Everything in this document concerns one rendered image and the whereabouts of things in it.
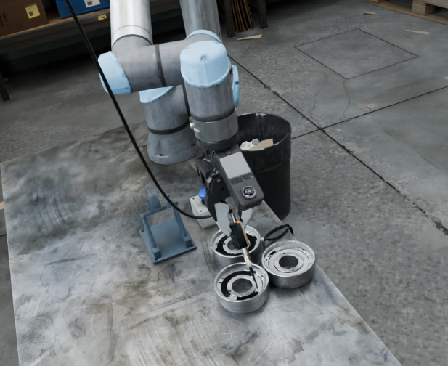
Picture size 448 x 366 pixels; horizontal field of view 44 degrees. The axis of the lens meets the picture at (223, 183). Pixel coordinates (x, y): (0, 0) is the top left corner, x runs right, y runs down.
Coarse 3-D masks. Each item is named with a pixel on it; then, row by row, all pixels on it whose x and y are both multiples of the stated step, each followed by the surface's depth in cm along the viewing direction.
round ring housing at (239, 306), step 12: (240, 264) 110; (252, 264) 109; (216, 276) 108; (240, 276) 108; (264, 276) 107; (216, 288) 106; (228, 288) 106; (240, 288) 110; (252, 288) 105; (264, 288) 103; (228, 300) 102; (240, 300) 102; (252, 300) 102; (264, 300) 104; (240, 312) 104
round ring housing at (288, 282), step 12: (288, 240) 113; (264, 252) 111; (276, 252) 113; (288, 252) 112; (312, 252) 109; (264, 264) 108; (276, 264) 110; (288, 264) 113; (300, 264) 109; (312, 264) 107; (276, 276) 106; (288, 276) 105; (300, 276) 105; (288, 288) 108
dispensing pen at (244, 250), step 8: (232, 208) 104; (232, 216) 104; (232, 224) 103; (240, 224) 102; (232, 232) 103; (240, 232) 102; (232, 240) 106; (240, 240) 102; (240, 248) 102; (248, 256) 104; (248, 264) 104
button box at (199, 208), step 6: (192, 198) 130; (198, 198) 129; (192, 204) 129; (198, 204) 128; (204, 204) 127; (192, 210) 131; (198, 210) 126; (204, 210) 125; (228, 216) 128; (204, 222) 126; (210, 222) 127; (204, 228) 127
